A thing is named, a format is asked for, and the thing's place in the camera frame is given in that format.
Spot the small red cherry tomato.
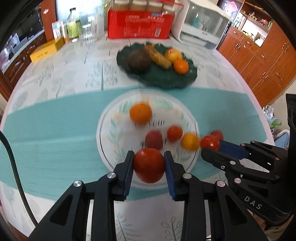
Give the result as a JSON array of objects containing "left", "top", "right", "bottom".
[{"left": 210, "top": 130, "right": 224, "bottom": 140}]

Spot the small yellow orange kumquat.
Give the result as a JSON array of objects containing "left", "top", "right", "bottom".
[{"left": 181, "top": 133, "right": 200, "bottom": 151}]

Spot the large red tomato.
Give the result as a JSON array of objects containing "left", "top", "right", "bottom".
[{"left": 133, "top": 148, "right": 165, "bottom": 184}]

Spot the large orange mandarin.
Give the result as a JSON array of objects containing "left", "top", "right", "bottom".
[{"left": 129, "top": 102, "right": 152, "bottom": 125}]

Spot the yellow apple with sticker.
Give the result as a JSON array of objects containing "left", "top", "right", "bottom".
[{"left": 165, "top": 48, "right": 183, "bottom": 63}]

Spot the brown ripe banana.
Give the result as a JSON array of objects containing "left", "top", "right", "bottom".
[{"left": 144, "top": 44, "right": 171, "bottom": 70}]

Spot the dark avocado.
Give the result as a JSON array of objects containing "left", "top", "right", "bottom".
[{"left": 127, "top": 48, "right": 152, "bottom": 73}]

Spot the wooden cabinet right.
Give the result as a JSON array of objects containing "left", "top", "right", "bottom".
[{"left": 219, "top": 23, "right": 295, "bottom": 107}]

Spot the round white floral placemat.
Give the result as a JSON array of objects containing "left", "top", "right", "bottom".
[{"left": 96, "top": 89, "right": 201, "bottom": 188}]

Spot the dark green scalloped plate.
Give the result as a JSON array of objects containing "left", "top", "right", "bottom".
[{"left": 116, "top": 43, "right": 198, "bottom": 89}]

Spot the white countertop sterilizer cabinet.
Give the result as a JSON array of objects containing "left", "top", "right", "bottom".
[{"left": 171, "top": 1, "right": 230, "bottom": 50}]

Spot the tree pattern tablecloth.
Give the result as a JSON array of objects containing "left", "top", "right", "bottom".
[{"left": 0, "top": 34, "right": 276, "bottom": 241}]

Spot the red paper cup package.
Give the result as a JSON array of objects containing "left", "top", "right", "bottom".
[{"left": 107, "top": 1, "right": 184, "bottom": 39}]

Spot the yellow cardboard box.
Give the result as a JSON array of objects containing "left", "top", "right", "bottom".
[{"left": 30, "top": 37, "right": 64, "bottom": 62}]

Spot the clear glass cup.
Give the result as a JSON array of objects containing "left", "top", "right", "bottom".
[{"left": 78, "top": 24, "right": 97, "bottom": 46}]

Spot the white plastic squeeze bottle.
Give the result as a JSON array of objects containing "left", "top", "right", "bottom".
[{"left": 96, "top": 14, "right": 105, "bottom": 40}]

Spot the bottle with green label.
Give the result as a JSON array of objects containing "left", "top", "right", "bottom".
[{"left": 67, "top": 8, "right": 81, "bottom": 40}]

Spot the black cable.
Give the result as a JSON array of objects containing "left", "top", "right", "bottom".
[{"left": 0, "top": 131, "right": 39, "bottom": 227}]

